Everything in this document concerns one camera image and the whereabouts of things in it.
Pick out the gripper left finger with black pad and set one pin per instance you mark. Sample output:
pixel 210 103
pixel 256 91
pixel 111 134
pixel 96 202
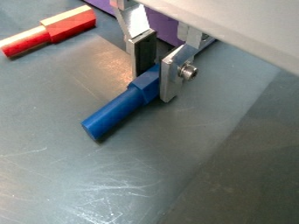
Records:
pixel 139 35

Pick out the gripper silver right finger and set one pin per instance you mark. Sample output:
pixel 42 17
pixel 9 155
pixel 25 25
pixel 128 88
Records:
pixel 176 67

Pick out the blue peg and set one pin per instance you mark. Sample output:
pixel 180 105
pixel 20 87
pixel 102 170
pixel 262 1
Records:
pixel 142 91

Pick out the purple base block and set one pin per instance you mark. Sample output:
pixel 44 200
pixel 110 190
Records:
pixel 164 25

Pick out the red peg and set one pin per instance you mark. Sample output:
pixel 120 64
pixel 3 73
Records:
pixel 52 31

